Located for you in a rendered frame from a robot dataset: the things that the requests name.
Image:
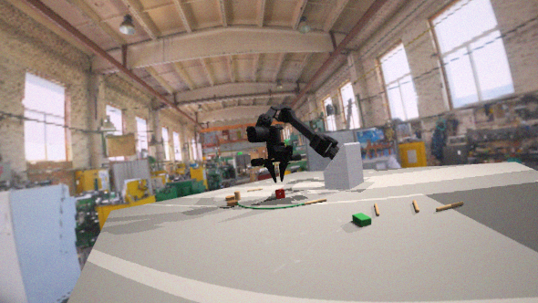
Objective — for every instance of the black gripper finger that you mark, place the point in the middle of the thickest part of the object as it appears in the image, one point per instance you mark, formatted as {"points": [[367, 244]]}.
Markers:
{"points": [[270, 168], [282, 167]]}

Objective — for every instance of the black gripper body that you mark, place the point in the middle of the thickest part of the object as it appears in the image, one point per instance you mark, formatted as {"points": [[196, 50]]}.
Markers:
{"points": [[267, 162]]}

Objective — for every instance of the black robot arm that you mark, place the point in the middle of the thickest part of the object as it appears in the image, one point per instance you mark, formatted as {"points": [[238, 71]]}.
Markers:
{"points": [[264, 132]]}

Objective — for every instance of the small green block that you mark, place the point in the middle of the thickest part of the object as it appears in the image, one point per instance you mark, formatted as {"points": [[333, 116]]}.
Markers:
{"points": [[361, 219]]}

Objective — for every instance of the red block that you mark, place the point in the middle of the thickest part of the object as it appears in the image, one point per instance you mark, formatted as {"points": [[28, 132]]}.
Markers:
{"points": [[281, 195]]}

